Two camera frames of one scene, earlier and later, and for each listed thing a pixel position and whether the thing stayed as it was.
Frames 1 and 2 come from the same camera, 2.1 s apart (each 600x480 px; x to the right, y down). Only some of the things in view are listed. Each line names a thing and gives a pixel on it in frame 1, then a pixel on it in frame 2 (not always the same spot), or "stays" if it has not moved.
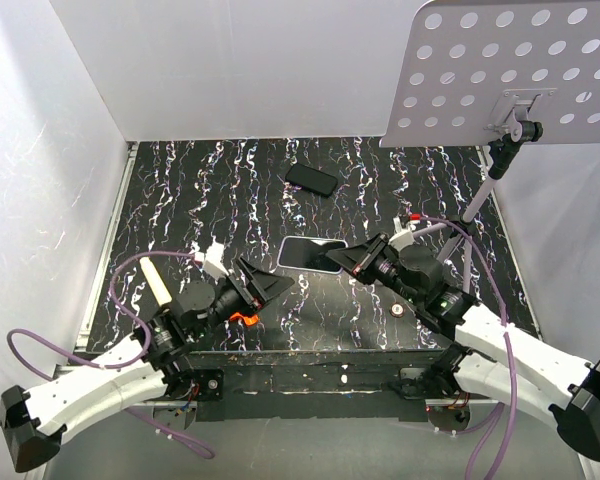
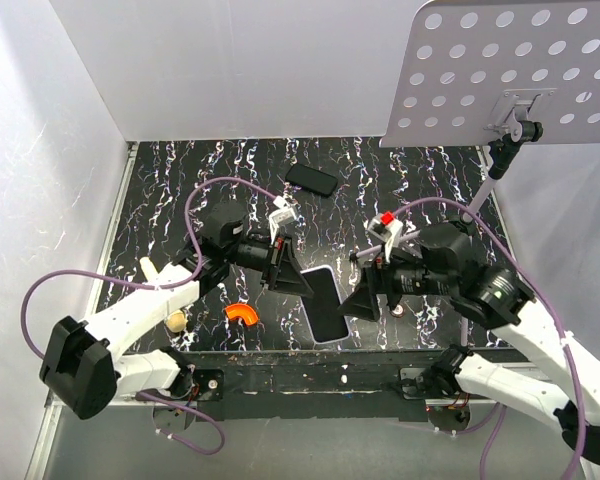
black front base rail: (340, 385) stays
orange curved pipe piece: (249, 320) stays
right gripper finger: (358, 258) -> (361, 303)
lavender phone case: (305, 268) -> (326, 323)
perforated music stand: (484, 72) stays
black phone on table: (311, 179) stays
